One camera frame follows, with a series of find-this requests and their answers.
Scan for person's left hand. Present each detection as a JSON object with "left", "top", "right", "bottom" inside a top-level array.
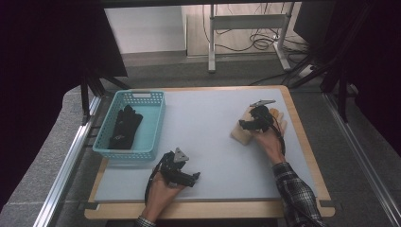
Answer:
[{"left": 142, "top": 172, "right": 187, "bottom": 222}]

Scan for teal plastic basket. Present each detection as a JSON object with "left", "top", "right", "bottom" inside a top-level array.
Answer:
[{"left": 92, "top": 90, "right": 166, "bottom": 161}]

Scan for black curtain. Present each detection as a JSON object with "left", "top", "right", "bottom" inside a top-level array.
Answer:
[
  {"left": 0, "top": 0, "right": 129, "bottom": 206},
  {"left": 315, "top": 0, "right": 401, "bottom": 155}
]

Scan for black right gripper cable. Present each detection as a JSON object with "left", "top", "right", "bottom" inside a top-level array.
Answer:
[{"left": 270, "top": 114, "right": 287, "bottom": 156}]

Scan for white power strip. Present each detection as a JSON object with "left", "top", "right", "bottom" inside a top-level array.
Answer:
[{"left": 297, "top": 63, "right": 317, "bottom": 79}]

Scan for black tripod stand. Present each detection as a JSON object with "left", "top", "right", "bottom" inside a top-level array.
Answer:
[
  {"left": 288, "top": 6, "right": 360, "bottom": 124},
  {"left": 79, "top": 66, "right": 131, "bottom": 125}
]

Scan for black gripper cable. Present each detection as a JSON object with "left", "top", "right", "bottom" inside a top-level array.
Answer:
[
  {"left": 144, "top": 155, "right": 166, "bottom": 204},
  {"left": 270, "top": 114, "right": 287, "bottom": 156}
]

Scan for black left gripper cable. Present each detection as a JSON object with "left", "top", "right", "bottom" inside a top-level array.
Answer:
[{"left": 144, "top": 155, "right": 166, "bottom": 204}]

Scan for person's right hand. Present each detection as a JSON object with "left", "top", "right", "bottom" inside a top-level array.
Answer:
[{"left": 252, "top": 116, "right": 288, "bottom": 166}]

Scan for white metal desk frame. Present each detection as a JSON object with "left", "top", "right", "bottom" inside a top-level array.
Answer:
[{"left": 207, "top": 3, "right": 293, "bottom": 74}]

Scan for grey table mat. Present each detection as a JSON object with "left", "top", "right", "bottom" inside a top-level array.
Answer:
[{"left": 94, "top": 88, "right": 318, "bottom": 203}]

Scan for black glove with white logo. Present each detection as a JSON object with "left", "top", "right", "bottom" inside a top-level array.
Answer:
[{"left": 108, "top": 104, "right": 144, "bottom": 150}]

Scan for black floor cables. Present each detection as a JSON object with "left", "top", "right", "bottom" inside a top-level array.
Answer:
[{"left": 201, "top": 3, "right": 311, "bottom": 55}]

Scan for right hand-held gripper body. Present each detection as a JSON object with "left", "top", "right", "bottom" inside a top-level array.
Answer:
[{"left": 248, "top": 99, "right": 277, "bottom": 132}]

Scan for cream knit glove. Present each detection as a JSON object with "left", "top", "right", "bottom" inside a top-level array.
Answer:
[
  {"left": 268, "top": 107, "right": 288, "bottom": 137},
  {"left": 230, "top": 110, "right": 257, "bottom": 147}
]

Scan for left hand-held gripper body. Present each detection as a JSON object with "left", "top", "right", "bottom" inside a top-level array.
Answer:
[{"left": 160, "top": 147, "right": 191, "bottom": 187}]

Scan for aluminium rail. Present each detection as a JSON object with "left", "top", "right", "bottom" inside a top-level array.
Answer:
[
  {"left": 32, "top": 95, "right": 104, "bottom": 227},
  {"left": 323, "top": 92, "right": 401, "bottom": 221}
]

